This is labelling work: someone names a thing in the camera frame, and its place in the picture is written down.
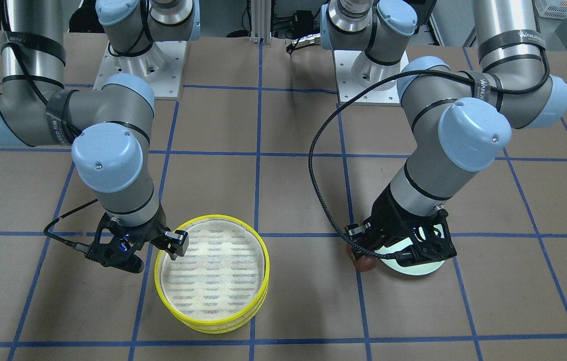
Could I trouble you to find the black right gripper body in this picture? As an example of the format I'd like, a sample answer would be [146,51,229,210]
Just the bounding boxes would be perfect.
[85,206,189,273]

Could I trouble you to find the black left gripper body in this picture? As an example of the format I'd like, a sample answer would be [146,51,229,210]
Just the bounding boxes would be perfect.
[345,186,457,265]

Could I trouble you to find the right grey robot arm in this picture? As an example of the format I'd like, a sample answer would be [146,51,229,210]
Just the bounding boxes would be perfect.
[0,1,189,273]

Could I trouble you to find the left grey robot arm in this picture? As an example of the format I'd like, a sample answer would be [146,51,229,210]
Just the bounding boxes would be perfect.
[321,1,567,272]

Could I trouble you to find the yellow bamboo steamer basket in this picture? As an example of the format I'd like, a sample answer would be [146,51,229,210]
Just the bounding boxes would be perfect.
[160,289,268,334]

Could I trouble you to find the light green plate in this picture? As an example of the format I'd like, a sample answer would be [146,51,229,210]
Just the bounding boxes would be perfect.
[376,236,446,276]

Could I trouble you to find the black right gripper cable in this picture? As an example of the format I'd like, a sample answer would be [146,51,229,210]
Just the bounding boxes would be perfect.
[44,199,101,251]

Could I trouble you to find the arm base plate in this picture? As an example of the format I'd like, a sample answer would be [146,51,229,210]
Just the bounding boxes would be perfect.
[333,50,409,107]
[93,41,189,100]

